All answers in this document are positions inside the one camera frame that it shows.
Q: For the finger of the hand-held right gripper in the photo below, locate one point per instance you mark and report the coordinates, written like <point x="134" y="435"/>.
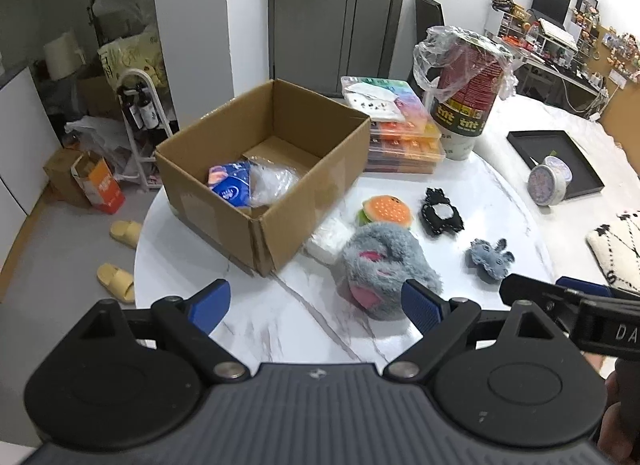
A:
<point x="580" y="286"/>
<point x="530" y="291"/>

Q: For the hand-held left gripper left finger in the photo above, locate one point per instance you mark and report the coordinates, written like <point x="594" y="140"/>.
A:
<point x="210" y="306"/>

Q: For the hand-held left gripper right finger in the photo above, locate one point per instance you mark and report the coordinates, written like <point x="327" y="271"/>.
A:
<point x="422" y="307"/>

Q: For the small grey-blue plush toy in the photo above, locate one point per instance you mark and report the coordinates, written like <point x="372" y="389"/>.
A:
<point x="490" y="257"/>

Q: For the fluffy grey plush toy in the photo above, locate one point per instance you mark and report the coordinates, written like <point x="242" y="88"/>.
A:
<point x="387" y="257"/>

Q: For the black plush toy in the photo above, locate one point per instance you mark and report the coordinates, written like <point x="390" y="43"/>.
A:
<point x="440" y="215"/>

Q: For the burger plush toy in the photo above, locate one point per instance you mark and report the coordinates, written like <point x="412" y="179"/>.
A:
<point x="385" y="209"/>

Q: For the person's right hand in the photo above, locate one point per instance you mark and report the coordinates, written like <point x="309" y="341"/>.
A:
<point x="620" y="420"/>

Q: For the black and white knit cushion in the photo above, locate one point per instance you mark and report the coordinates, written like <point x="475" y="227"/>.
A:
<point x="617" y="250"/>

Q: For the yellow slipper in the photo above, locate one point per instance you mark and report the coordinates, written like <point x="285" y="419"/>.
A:
<point x="116" y="282"/>
<point x="126" y="232"/>

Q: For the round glitter tin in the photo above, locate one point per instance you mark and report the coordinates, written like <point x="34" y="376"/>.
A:
<point x="547" y="182"/>

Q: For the white tissue pack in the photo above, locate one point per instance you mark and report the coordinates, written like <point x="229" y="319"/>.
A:
<point x="327" y="241"/>

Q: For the blue tissue pack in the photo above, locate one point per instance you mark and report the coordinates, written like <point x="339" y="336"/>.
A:
<point x="231" y="184"/>

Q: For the clear plastic bag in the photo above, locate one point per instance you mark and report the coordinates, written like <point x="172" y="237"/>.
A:
<point x="272" y="180"/>

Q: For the black tray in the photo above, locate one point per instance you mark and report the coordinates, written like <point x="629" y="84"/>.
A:
<point x="540" y="145"/>

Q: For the colourful bead organizer box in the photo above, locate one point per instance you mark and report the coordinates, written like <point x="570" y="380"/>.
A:
<point x="420" y="122"/>
<point x="405" y="155"/>

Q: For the orange carton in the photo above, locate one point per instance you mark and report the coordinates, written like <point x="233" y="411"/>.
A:
<point x="102" y="187"/>

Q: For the white bottle rack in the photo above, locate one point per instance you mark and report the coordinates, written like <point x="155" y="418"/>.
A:
<point x="137" y="155"/>

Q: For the small brown cardboard box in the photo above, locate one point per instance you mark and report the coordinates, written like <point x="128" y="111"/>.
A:
<point x="60" y="172"/>

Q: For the large red paper cup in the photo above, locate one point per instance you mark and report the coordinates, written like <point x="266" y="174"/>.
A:
<point x="467" y="95"/>

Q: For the white plastic bag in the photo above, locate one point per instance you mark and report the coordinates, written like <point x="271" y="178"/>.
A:
<point x="95" y="132"/>

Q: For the dark glass bottles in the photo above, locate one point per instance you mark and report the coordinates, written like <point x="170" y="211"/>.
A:
<point x="142" y="107"/>

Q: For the white packet on organiser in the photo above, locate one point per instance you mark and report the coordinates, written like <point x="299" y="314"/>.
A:
<point x="375" y="100"/>

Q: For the cluttered white desk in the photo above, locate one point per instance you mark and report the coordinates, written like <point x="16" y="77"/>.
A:
<point x="565" y="72"/>

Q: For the cork board with figurines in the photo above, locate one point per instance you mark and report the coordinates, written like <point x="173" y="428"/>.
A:
<point x="615" y="50"/>

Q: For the white floor cabinet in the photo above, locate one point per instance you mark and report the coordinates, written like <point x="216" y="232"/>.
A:
<point x="20" y="155"/>

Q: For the clear plastic cup wrap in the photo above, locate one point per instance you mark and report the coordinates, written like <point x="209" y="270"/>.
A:
<point x="430" y="57"/>

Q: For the yellow printed bag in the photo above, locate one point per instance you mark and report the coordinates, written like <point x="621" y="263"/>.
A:
<point x="130" y="57"/>

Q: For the cream paper roll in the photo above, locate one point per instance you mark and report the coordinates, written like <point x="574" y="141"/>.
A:
<point x="64" y="55"/>

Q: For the black chair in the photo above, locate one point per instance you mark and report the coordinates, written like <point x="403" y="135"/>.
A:
<point x="429" y="12"/>

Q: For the grey door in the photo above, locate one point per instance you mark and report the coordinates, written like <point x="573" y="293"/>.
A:
<point x="330" y="20"/>

